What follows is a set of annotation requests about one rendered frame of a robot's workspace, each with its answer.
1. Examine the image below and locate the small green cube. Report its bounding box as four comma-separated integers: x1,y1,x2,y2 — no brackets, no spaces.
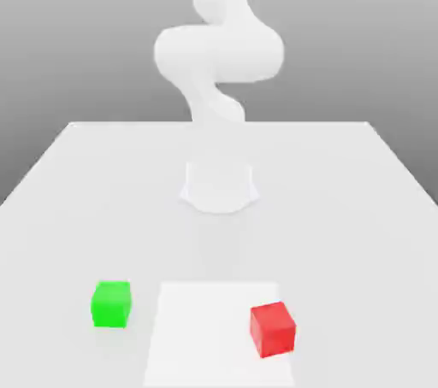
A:
90,280,133,330

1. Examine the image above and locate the small red cube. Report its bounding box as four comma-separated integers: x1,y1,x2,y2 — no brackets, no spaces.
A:
249,301,298,360

